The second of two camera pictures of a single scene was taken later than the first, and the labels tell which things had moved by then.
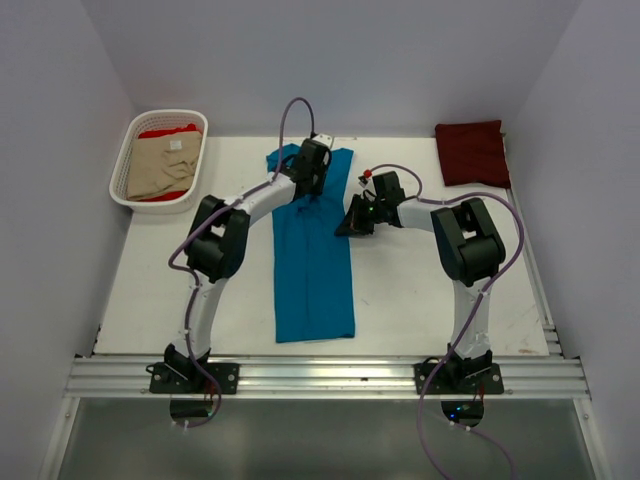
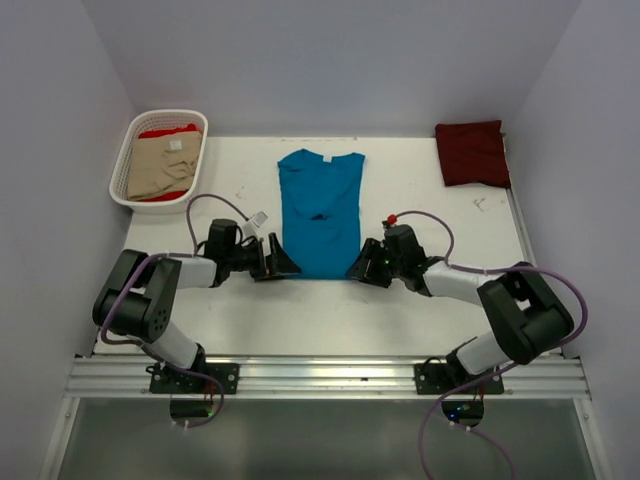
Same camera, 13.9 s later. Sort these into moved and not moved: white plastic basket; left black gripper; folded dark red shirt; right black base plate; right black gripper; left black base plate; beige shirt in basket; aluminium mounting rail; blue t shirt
Moved: left black gripper; blue t shirt; right black gripper
Not moved: aluminium mounting rail; right black base plate; left black base plate; white plastic basket; beige shirt in basket; folded dark red shirt
